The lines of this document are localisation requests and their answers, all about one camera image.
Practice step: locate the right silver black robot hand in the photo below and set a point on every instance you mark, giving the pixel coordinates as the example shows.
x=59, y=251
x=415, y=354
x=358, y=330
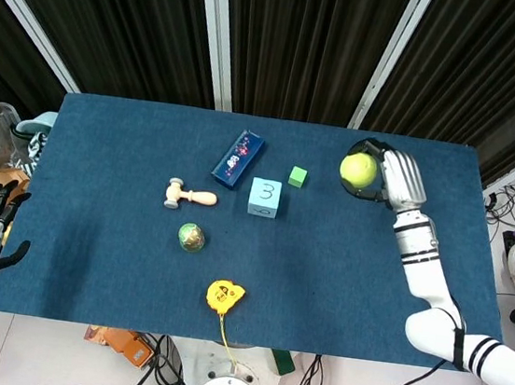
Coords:
x=404, y=182

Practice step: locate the yellow tennis ball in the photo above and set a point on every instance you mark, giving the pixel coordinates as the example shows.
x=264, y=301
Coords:
x=358, y=169

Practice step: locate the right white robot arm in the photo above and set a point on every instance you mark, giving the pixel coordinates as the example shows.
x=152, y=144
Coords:
x=426, y=274

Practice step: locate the green gold foil ball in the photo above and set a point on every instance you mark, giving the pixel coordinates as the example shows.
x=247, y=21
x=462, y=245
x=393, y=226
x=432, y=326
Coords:
x=191, y=238

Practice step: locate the small green cube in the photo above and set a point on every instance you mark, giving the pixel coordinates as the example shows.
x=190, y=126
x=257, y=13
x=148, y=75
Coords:
x=297, y=177

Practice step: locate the striped green white cloth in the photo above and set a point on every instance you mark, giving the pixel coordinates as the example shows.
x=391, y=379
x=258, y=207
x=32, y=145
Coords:
x=32, y=153

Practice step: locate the blue felt table mat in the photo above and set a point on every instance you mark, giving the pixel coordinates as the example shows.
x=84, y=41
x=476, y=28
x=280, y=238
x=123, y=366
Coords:
x=101, y=239

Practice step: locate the pale teal cap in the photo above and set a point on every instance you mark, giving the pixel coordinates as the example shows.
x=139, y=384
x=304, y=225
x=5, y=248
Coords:
x=35, y=125

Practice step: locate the black pleated curtain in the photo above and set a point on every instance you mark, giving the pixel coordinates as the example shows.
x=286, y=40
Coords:
x=119, y=20
x=304, y=43
x=480, y=65
x=9, y=73

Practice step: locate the light blue numbered cube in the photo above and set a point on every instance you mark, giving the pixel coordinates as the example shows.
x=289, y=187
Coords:
x=264, y=195

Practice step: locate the dark blue printed box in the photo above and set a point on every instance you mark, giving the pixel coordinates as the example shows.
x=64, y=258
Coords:
x=237, y=159

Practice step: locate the orange device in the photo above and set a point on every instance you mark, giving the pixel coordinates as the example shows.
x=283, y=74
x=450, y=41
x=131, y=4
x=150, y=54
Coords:
x=123, y=347

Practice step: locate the wooden toy hammer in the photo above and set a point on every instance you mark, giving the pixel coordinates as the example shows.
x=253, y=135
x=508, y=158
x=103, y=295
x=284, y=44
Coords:
x=191, y=196

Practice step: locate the yellow tape measure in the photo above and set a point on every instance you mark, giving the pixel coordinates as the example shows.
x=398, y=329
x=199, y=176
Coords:
x=222, y=295

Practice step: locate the dark green block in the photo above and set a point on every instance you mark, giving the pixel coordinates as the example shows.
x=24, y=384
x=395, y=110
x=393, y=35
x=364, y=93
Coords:
x=283, y=362

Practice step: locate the white metal frame post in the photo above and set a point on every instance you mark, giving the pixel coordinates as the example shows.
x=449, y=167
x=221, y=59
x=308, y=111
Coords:
x=387, y=58
x=29, y=26
x=215, y=37

